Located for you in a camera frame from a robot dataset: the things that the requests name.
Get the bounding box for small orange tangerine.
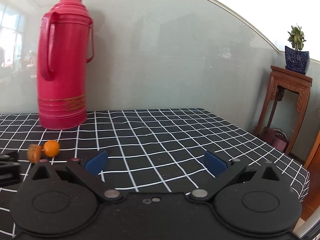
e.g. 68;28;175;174
43;140;60;158

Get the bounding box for black white checkered tablecloth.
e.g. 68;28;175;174
1;108;309;239

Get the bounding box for wooden plant stand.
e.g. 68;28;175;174
253;66;312;155

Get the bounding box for red thermos flask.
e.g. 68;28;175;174
37;0;94;130

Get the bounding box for blue ceramic plant pot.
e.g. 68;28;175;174
285;46;310;75

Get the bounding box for green potted plant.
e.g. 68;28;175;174
288;25;306;51

